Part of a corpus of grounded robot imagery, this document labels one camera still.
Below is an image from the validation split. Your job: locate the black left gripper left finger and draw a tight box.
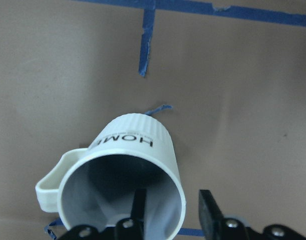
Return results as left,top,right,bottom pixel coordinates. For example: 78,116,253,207
115,188,147,240

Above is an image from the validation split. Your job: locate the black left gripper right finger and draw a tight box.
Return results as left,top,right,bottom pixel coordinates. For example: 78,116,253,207
198,189,249,240

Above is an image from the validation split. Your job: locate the white ribbed HOME mug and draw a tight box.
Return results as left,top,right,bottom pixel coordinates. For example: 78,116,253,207
35,113,186,240

